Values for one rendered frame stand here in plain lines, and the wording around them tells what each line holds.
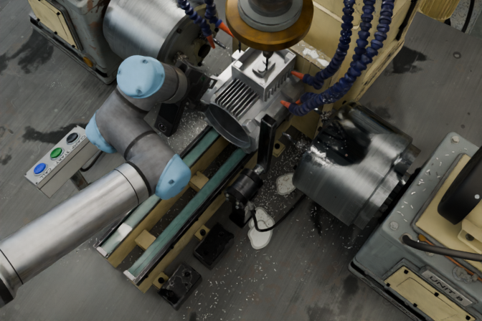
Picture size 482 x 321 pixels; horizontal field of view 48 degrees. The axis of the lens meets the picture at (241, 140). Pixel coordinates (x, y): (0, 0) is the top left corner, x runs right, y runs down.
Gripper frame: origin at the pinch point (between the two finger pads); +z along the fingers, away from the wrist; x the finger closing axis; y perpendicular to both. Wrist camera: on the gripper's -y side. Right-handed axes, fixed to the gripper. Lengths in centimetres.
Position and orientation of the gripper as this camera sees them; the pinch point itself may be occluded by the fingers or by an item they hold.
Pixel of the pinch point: (202, 102)
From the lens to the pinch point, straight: 129.7
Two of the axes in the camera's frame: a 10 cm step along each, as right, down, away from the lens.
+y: 5.5, -8.2, -1.6
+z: 3.1, 0.2, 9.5
